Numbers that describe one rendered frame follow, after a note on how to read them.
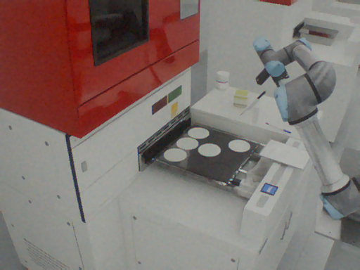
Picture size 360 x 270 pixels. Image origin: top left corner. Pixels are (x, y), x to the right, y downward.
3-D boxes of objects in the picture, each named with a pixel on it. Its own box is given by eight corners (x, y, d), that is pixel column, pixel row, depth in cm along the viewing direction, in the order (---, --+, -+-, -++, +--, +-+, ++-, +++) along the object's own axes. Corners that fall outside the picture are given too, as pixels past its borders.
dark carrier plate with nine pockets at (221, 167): (155, 158, 171) (155, 157, 171) (193, 124, 196) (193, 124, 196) (226, 183, 156) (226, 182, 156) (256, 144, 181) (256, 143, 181)
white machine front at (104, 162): (81, 221, 147) (65, 135, 126) (185, 130, 206) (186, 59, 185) (87, 224, 146) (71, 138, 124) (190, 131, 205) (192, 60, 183)
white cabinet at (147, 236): (132, 304, 204) (117, 197, 161) (211, 208, 274) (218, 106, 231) (235, 359, 176) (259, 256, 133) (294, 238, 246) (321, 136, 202)
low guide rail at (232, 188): (157, 166, 179) (157, 160, 177) (159, 164, 180) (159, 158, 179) (258, 202, 157) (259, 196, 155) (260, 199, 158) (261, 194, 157)
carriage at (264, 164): (237, 195, 157) (238, 189, 155) (267, 152, 183) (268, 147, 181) (255, 201, 153) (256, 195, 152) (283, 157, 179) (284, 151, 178)
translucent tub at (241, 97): (233, 106, 198) (233, 94, 194) (235, 100, 204) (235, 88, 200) (247, 108, 196) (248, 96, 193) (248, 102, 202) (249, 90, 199)
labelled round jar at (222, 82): (213, 88, 215) (214, 73, 210) (219, 84, 221) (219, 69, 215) (225, 92, 212) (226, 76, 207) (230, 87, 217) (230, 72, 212)
